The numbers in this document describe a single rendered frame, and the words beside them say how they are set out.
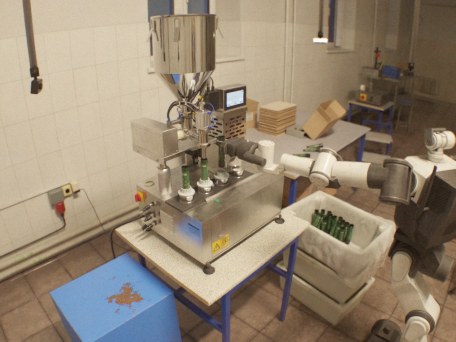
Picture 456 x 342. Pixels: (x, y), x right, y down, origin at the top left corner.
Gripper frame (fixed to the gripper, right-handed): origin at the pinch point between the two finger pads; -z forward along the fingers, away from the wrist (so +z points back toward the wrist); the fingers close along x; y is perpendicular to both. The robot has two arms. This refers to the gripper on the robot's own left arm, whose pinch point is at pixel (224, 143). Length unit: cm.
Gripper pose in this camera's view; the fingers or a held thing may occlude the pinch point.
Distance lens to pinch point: 150.3
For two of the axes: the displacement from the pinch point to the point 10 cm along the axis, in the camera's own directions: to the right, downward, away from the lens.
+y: 0.0, 9.0, 4.3
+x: -6.8, 3.2, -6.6
